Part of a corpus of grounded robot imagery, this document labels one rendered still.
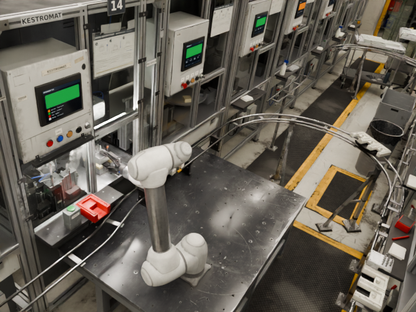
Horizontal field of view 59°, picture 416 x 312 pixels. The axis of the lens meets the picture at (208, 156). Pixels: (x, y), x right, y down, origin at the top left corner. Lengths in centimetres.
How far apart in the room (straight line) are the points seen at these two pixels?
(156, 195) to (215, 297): 72
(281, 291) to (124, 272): 141
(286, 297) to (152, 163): 184
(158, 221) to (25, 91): 85
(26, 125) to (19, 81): 21
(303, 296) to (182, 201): 125
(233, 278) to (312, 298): 109
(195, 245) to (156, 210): 34
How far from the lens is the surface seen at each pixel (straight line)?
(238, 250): 245
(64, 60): 186
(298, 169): 452
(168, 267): 200
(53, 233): 221
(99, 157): 251
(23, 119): 182
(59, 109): 189
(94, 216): 219
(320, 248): 364
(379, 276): 239
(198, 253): 208
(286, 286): 324
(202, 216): 261
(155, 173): 174
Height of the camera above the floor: 249
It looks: 35 degrees down
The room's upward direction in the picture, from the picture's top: 9 degrees clockwise
